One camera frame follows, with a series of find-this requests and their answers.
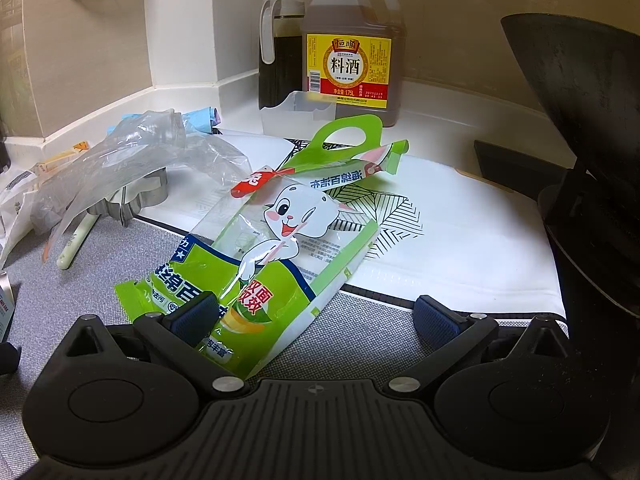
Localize white green stick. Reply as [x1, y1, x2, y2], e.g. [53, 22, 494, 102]
[56, 212, 97, 272]

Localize black wok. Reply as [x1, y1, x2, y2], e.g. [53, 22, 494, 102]
[501, 12, 640, 171]

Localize clear plastic bag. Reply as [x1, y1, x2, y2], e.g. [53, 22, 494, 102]
[30, 109, 253, 261]

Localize dark sauce dispenser bottle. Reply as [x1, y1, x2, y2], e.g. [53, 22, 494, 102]
[258, 0, 307, 111]

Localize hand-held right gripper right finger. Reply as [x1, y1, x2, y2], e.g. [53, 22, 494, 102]
[387, 295, 574, 396]

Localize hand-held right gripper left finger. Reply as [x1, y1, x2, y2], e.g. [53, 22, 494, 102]
[47, 292, 246, 394]

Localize metal cookie cutter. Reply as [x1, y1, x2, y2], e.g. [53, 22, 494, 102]
[86, 169, 170, 222]

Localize small white box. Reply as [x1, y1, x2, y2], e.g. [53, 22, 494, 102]
[0, 270, 22, 338]

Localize grey mat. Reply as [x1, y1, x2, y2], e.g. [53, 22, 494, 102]
[0, 215, 568, 461]

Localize blue cloth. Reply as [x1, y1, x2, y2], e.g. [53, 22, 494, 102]
[182, 105, 222, 134]

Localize white leaf-print mat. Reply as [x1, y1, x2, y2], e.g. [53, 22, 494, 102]
[135, 130, 568, 321]

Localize cooking wine jug yellow label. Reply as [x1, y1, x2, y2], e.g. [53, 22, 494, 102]
[300, 0, 403, 128]

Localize yellow wrapper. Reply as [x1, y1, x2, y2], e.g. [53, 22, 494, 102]
[35, 141, 92, 173]

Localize white packet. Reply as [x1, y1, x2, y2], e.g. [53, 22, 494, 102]
[0, 167, 41, 266]

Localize green printed packaging bag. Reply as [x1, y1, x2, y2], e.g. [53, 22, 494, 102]
[114, 114, 411, 381]

